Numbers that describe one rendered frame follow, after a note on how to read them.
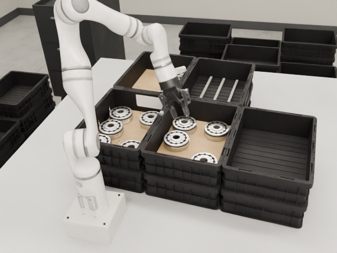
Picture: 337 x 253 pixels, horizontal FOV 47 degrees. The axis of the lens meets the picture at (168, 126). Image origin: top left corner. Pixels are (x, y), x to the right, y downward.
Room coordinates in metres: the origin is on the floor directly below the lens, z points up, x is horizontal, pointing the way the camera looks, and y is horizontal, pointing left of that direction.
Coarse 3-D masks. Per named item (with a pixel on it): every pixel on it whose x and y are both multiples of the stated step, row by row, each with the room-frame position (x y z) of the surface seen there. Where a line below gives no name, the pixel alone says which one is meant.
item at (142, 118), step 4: (144, 112) 1.44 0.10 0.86; (148, 112) 1.44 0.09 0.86; (152, 112) 1.44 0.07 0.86; (156, 112) 1.44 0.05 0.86; (140, 116) 1.41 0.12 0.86; (144, 116) 1.41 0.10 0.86; (140, 120) 1.38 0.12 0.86; (144, 120) 1.38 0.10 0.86; (148, 120) 1.37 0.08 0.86; (152, 120) 1.37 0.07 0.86; (148, 124) 1.35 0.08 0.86
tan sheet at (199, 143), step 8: (200, 128) 1.35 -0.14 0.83; (192, 136) 1.29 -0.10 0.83; (200, 136) 1.29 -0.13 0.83; (192, 144) 1.24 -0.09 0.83; (200, 144) 1.24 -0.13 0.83; (208, 144) 1.23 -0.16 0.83; (216, 144) 1.23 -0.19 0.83; (160, 152) 1.20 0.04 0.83; (168, 152) 1.19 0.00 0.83; (176, 152) 1.19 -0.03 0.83; (184, 152) 1.19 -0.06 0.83; (192, 152) 1.19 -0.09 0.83; (200, 152) 1.18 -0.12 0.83; (208, 152) 1.18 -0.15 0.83; (216, 152) 1.18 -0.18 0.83
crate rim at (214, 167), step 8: (216, 104) 1.38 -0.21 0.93; (224, 104) 1.37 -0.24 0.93; (232, 104) 1.37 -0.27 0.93; (160, 120) 1.27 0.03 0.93; (232, 128) 1.20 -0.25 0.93; (152, 136) 1.18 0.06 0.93; (144, 144) 1.13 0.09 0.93; (224, 144) 1.10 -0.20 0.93; (144, 152) 1.08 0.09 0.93; (152, 152) 1.08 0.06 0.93; (224, 152) 1.06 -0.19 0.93; (160, 160) 1.06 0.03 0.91; (168, 160) 1.05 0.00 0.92; (176, 160) 1.04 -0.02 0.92; (184, 160) 1.03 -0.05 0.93; (192, 160) 1.03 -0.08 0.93; (200, 168) 1.01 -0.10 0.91; (208, 168) 1.00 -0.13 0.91; (216, 168) 0.99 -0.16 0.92
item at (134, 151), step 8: (112, 88) 1.55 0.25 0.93; (120, 88) 1.54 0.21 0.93; (104, 96) 1.48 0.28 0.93; (96, 104) 1.42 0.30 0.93; (152, 128) 1.22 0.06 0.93; (144, 136) 1.17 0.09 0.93; (104, 144) 1.14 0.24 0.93; (112, 144) 1.13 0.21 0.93; (120, 152) 1.11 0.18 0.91; (128, 152) 1.10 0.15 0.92; (136, 152) 1.09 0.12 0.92
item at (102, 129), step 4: (108, 120) 1.39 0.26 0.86; (112, 120) 1.39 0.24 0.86; (116, 120) 1.39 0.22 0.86; (100, 124) 1.36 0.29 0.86; (104, 124) 1.36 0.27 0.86; (116, 124) 1.36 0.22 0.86; (120, 124) 1.35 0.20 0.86; (100, 128) 1.34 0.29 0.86; (104, 128) 1.34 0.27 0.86; (116, 128) 1.33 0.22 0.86; (120, 128) 1.33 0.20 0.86; (104, 132) 1.31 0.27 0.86; (108, 132) 1.31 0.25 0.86; (112, 132) 1.30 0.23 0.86; (116, 132) 1.31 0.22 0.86
